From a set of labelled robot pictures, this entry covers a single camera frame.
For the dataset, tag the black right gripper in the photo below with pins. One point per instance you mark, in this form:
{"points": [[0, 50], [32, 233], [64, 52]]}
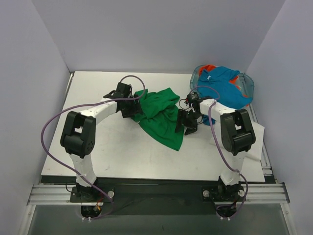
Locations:
{"points": [[187, 118]]}

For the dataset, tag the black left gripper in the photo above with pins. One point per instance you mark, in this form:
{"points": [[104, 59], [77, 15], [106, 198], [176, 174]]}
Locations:
{"points": [[132, 107]]}

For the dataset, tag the green t shirt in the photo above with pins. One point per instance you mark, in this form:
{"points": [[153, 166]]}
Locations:
{"points": [[159, 117]]}

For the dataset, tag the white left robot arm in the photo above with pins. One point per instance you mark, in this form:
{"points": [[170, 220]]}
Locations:
{"points": [[79, 132]]}

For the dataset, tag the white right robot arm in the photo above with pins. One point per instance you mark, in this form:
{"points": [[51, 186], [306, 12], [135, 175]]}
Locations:
{"points": [[232, 132]]}

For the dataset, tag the blue t shirt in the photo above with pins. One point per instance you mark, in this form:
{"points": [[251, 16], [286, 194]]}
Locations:
{"points": [[222, 90]]}

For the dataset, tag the orange t shirt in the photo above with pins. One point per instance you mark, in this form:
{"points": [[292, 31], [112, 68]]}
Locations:
{"points": [[207, 68]]}

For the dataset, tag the white cloth sheet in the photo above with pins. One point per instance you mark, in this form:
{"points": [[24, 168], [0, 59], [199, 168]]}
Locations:
{"points": [[255, 152]]}

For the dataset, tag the clear blue plastic bin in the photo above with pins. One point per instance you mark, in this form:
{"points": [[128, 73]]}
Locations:
{"points": [[242, 81]]}

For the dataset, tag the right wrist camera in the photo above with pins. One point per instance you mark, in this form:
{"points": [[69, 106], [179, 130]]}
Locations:
{"points": [[192, 97]]}

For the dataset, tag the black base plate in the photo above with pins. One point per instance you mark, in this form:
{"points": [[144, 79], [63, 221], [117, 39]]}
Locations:
{"points": [[159, 197]]}

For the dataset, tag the aluminium frame rail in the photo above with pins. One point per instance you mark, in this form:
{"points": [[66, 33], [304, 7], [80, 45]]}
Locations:
{"points": [[126, 160]]}

